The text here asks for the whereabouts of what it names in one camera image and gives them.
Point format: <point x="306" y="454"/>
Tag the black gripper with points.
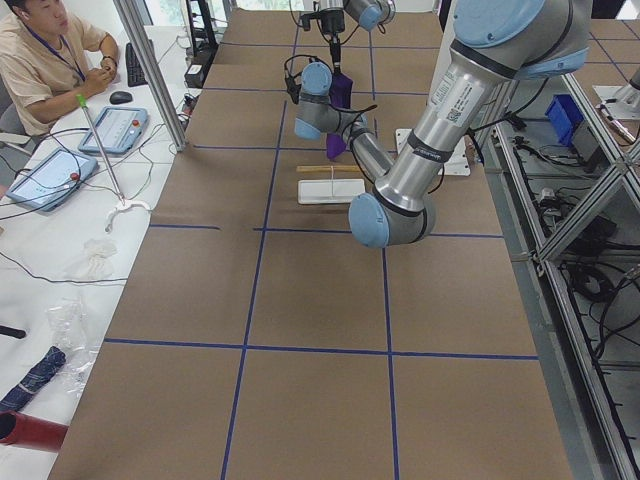
<point x="331" y="20"/>

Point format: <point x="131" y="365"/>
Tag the purple towel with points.
<point x="340" y="97"/>

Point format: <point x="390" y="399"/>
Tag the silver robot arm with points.
<point x="367" y="14"/>
<point x="493" y="42"/>

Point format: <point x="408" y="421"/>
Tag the wooden bar towel rack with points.
<point x="332" y="190"/>

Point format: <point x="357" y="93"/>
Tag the black box with label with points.
<point x="194" y="76"/>

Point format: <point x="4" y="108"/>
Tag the black keyboard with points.
<point x="134" y="71"/>

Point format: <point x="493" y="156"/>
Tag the black computer mouse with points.
<point x="120" y="97"/>

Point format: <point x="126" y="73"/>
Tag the far blue teach pendant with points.
<point x="118" y="127"/>

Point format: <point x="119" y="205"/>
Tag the blue teach pendant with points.
<point x="118" y="127"/>
<point x="52" y="180"/>

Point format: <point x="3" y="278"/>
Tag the blue storage bin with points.
<point x="565" y="116"/>

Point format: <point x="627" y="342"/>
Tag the reacher grabber stick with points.
<point x="124" y="204"/>

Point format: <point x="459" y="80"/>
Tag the seated man beige shirt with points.
<point x="49" y="57"/>

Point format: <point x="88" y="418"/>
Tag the near blue teach pendant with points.
<point x="52" y="180"/>

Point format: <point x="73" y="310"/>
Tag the white crumpled cloth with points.
<point x="94" y="263"/>

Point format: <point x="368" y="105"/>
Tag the clear plastic bag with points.
<point x="78" y="331"/>

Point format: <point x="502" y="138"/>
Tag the dark blue folded umbrella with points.
<point x="34" y="380"/>

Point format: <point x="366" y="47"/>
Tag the red cylinder tube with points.
<point x="24" y="431"/>

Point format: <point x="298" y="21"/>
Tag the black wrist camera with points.
<point x="292" y="78"/>

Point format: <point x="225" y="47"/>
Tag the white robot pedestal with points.
<point x="457" y="163"/>

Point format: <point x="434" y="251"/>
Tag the aluminium frame post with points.
<point x="134" y="28"/>

